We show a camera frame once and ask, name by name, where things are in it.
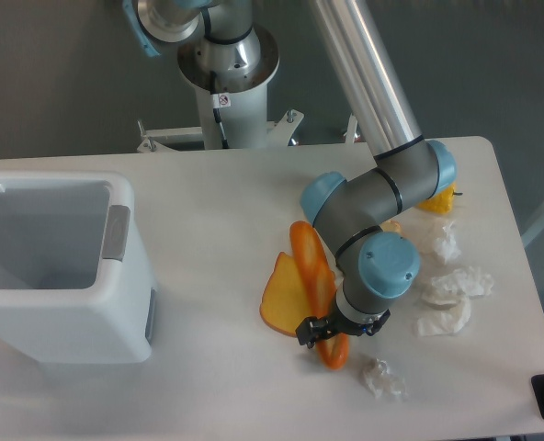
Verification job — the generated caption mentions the white metal base frame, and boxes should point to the white metal base frame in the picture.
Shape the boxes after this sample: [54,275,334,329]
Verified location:
[137,108,364,153]

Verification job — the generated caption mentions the crumpled white tissue upper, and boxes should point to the crumpled white tissue upper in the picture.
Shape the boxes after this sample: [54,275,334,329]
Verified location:
[418,218,461,265]

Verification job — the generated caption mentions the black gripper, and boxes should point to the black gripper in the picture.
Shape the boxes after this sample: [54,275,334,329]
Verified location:
[295,308,391,349]

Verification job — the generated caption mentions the crumpled white tissue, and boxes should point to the crumpled white tissue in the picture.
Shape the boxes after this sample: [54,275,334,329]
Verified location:
[419,266,494,308]
[418,218,461,265]
[414,299,471,337]

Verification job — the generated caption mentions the small crumpled tissue front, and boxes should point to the small crumpled tissue front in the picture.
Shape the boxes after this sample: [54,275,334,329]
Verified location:
[362,358,408,401]

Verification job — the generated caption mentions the white plastic bin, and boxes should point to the white plastic bin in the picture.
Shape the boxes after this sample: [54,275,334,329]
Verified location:
[0,170,157,364]

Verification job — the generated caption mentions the orange toast slice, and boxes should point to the orange toast slice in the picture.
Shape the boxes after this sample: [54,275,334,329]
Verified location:
[259,252,312,337]

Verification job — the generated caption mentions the crumpled white tissue middle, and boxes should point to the crumpled white tissue middle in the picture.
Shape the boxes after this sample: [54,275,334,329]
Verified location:
[419,266,494,308]

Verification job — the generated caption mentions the beige bread block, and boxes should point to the beige bread block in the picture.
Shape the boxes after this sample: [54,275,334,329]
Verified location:
[380,220,402,235]

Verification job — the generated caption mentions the long orange baguette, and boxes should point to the long orange baguette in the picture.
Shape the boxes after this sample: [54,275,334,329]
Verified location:
[289,220,349,370]

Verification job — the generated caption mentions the yellow bell pepper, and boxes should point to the yellow bell pepper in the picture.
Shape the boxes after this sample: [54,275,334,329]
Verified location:
[414,182,462,215]

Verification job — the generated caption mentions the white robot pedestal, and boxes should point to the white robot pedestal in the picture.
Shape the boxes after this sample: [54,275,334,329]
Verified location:
[177,24,279,150]

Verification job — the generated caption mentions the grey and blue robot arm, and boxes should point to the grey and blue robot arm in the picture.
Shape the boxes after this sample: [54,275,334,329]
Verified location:
[123,1,457,347]

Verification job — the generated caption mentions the crumpled white tissue lower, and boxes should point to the crumpled white tissue lower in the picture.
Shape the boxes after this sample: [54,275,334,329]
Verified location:
[414,299,471,337]

